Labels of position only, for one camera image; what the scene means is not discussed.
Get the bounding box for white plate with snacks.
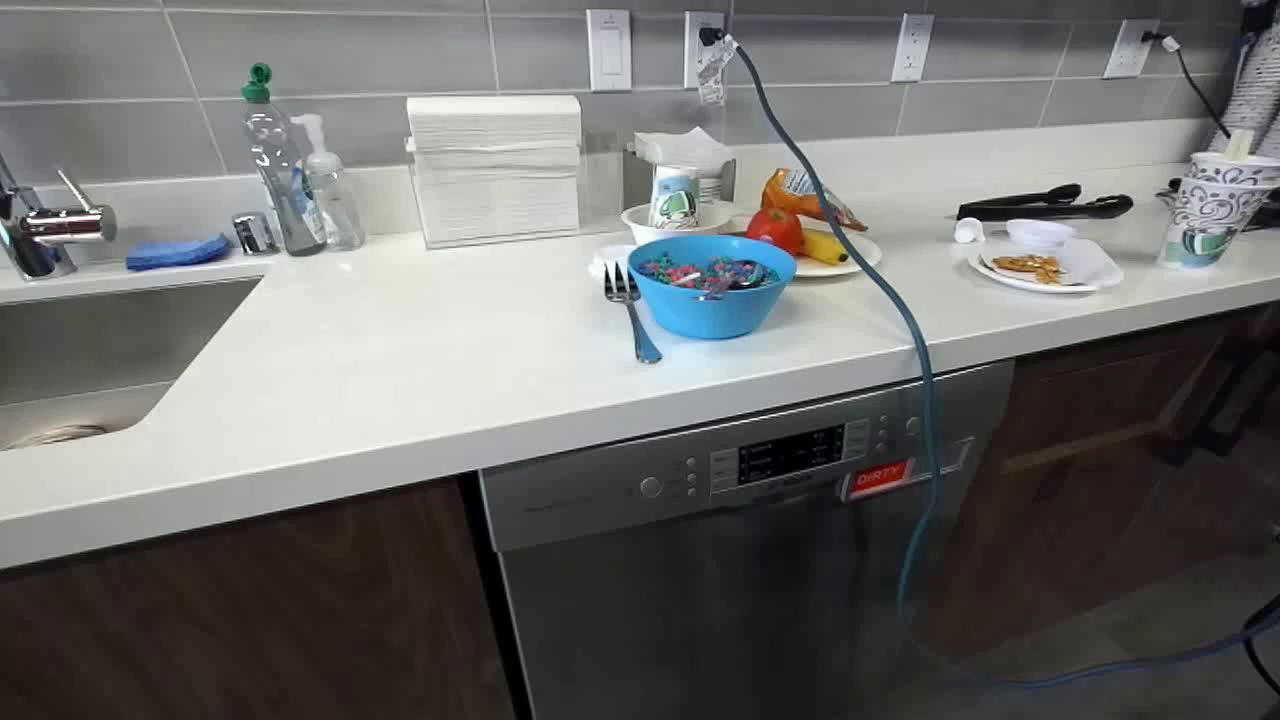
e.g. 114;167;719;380
964;218;1126;301

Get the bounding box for silver fork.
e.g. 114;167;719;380
599;258;669;369

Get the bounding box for blue bowl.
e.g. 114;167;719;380
625;233;799;343

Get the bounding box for colourful wrapped candies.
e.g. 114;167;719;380
640;253;774;298

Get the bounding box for white printed mug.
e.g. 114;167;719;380
645;163;708;230

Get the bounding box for red tomato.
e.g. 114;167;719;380
742;204;807;262

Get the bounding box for yellow banana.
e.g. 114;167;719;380
797;224;854;270

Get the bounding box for white box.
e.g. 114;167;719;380
618;126;739;211

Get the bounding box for orange toy carrot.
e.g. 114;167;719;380
755;163;871;238

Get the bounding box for stainless steel dishwasher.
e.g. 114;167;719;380
477;358;1019;720

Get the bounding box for white paper towel stack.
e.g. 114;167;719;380
404;91;589;253

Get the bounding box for clear soap pump bottle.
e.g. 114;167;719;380
289;110;369;258

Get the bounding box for brown pretzel snacks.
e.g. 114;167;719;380
986;250;1069;287

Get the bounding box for clear bottle green cap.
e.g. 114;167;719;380
235;62;331;262

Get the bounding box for small metal sink fitting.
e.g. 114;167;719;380
226;209;281;262

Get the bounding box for black tongs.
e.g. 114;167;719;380
950;179;1139;230

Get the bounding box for dark wood cabinet door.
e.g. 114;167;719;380
915;301;1280;666
0;471;520;720

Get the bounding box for blue sponge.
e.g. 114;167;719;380
122;233;238;275

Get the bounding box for steel sink basin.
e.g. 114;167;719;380
0;274;269;458

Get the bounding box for patterned paper cup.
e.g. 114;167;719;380
1155;149;1280;274

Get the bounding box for chrome sink faucet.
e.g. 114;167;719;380
0;151;120;280

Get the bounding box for stacked patterned paper cups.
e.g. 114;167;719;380
1204;0;1280;160

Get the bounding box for blue power cable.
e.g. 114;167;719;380
695;19;1280;695

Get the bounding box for clear plastic cable tag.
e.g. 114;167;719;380
688;32;739;112

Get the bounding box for white light switch plate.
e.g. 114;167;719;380
584;5;640;95

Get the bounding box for white empty wall outlet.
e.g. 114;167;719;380
887;11;941;85

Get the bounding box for white outlet with black cable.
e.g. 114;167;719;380
1099;15;1169;82

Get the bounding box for black power cable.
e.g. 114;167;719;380
1139;29;1237;146

